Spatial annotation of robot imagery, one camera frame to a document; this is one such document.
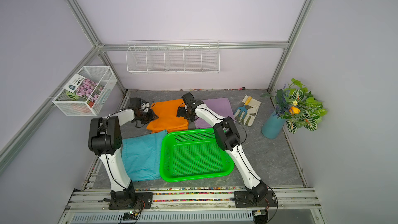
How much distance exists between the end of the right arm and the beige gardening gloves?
0.33 metres

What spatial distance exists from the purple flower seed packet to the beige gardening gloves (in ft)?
2.70

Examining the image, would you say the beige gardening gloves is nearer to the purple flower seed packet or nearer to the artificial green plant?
the artificial green plant

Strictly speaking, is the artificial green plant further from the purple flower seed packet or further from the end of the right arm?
the purple flower seed packet

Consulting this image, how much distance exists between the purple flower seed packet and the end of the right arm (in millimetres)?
421

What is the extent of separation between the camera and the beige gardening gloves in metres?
1.04

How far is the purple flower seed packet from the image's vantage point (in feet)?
2.36

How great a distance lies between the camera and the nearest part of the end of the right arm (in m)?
0.80

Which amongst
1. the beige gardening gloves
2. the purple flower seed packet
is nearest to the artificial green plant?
the beige gardening gloves

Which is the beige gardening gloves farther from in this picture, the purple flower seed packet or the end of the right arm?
the purple flower seed packet
